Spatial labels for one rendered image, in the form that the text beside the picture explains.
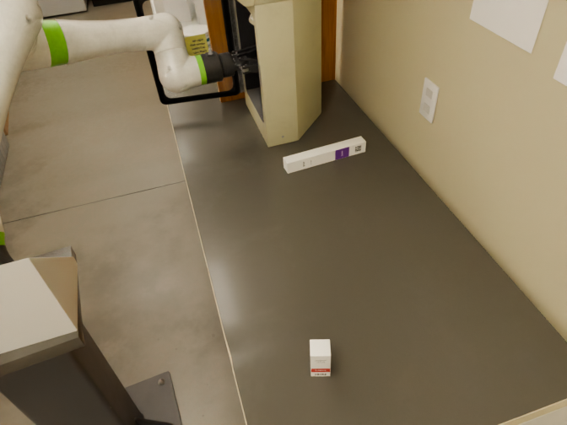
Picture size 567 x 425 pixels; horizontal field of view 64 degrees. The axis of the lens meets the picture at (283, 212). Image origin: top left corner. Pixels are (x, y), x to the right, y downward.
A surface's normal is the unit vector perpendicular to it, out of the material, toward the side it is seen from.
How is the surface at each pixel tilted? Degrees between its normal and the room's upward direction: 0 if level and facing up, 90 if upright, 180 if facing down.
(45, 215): 0
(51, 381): 90
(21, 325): 90
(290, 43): 90
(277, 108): 90
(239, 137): 0
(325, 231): 0
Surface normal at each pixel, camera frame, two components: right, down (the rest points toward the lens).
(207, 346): -0.06, -0.73
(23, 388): 0.38, 0.62
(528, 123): -0.95, 0.25
